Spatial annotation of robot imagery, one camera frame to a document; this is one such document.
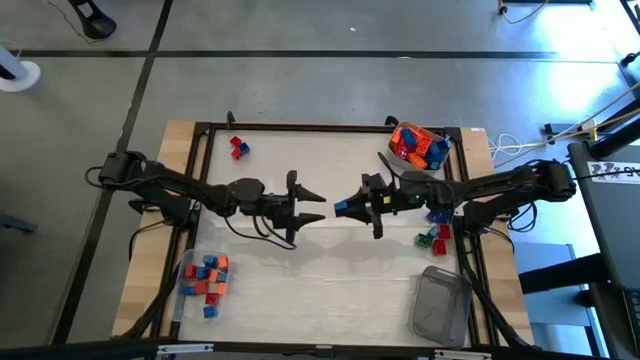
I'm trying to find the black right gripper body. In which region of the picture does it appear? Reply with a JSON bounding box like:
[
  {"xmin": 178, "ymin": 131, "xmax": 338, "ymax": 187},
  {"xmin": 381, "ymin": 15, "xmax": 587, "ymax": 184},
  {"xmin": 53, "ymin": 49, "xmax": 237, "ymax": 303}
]
[{"xmin": 361, "ymin": 172, "xmax": 405, "ymax": 241}]

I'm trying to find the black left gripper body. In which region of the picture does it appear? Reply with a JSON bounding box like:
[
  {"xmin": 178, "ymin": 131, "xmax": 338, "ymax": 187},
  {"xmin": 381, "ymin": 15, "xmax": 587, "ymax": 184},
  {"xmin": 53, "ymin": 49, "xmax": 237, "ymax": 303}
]
[{"xmin": 258, "ymin": 169, "xmax": 301, "ymax": 247}]

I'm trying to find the clear plastic bin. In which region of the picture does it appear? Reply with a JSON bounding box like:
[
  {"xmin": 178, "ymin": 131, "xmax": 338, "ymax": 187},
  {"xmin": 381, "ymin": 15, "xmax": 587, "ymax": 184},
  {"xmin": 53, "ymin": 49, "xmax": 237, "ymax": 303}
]
[
  {"xmin": 384, "ymin": 121, "xmax": 452, "ymax": 180},
  {"xmin": 171, "ymin": 247, "xmax": 236, "ymax": 324},
  {"xmin": 407, "ymin": 264, "xmax": 474, "ymax": 350}
]

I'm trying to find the black desk leg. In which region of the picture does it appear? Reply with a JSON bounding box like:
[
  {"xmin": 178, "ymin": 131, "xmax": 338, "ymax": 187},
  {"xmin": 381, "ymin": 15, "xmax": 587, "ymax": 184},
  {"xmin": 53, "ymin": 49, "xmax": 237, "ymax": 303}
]
[{"xmin": 518, "ymin": 252, "xmax": 609, "ymax": 296}]

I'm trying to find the white paper label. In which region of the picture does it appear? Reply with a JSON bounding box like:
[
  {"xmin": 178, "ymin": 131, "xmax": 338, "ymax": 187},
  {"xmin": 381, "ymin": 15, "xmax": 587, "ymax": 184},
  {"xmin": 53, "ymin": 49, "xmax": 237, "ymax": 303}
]
[{"xmin": 587, "ymin": 160, "xmax": 640, "ymax": 185}]

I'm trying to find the grey desk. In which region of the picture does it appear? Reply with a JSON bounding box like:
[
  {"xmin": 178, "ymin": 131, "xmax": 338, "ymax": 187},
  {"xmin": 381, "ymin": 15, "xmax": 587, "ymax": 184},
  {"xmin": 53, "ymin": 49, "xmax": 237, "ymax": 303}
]
[{"xmin": 568, "ymin": 142, "xmax": 640, "ymax": 360}]

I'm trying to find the black stand leg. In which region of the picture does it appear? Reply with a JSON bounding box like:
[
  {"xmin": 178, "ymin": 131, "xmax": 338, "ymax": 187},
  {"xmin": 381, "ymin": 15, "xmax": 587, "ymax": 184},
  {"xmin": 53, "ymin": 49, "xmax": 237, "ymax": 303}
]
[{"xmin": 589, "ymin": 99, "xmax": 640, "ymax": 160}]

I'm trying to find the black chair base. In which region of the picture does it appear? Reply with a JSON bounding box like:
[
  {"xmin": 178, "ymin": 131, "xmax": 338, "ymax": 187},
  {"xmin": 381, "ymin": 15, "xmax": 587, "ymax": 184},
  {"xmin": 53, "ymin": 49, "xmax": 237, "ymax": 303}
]
[{"xmin": 67, "ymin": 0, "xmax": 119, "ymax": 41}]

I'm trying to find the black keyboard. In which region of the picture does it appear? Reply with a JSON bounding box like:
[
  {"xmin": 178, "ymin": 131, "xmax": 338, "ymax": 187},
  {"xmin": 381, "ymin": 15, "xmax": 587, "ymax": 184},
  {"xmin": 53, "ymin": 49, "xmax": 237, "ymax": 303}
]
[{"xmin": 622, "ymin": 287, "xmax": 640, "ymax": 344}]

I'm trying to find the black aluminium table frame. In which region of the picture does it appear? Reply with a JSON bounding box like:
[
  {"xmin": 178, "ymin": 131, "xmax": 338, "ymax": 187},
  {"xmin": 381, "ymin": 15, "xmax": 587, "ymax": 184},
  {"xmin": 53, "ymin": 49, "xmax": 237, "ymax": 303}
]
[{"xmin": 149, "ymin": 119, "xmax": 501, "ymax": 351}]

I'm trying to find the white floor cable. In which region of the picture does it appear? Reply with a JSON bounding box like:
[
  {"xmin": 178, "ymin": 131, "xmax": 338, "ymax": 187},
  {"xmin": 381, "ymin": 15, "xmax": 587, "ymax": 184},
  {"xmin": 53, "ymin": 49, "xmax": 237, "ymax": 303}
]
[{"xmin": 487, "ymin": 133, "xmax": 524, "ymax": 164}]

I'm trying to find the silver metal bracket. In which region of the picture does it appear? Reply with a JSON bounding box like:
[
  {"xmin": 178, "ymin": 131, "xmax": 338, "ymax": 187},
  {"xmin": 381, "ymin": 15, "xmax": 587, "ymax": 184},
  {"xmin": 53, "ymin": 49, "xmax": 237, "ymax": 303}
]
[
  {"xmin": 156, "ymin": 342, "xmax": 215, "ymax": 356},
  {"xmin": 433, "ymin": 349, "xmax": 494, "ymax": 360}
]

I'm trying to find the yellow floor cable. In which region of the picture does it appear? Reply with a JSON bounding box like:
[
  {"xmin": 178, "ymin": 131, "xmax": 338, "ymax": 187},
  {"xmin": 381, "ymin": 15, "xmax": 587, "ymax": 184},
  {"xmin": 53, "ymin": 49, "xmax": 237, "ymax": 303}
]
[{"xmin": 492, "ymin": 107, "xmax": 640, "ymax": 154}]

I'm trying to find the white round pedestal base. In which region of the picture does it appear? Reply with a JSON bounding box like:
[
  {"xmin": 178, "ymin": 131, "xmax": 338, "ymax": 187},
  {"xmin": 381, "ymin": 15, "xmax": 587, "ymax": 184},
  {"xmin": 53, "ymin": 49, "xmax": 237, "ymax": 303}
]
[{"xmin": 0, "ymin": 44, "xmax": 43, "ymax": 94}]

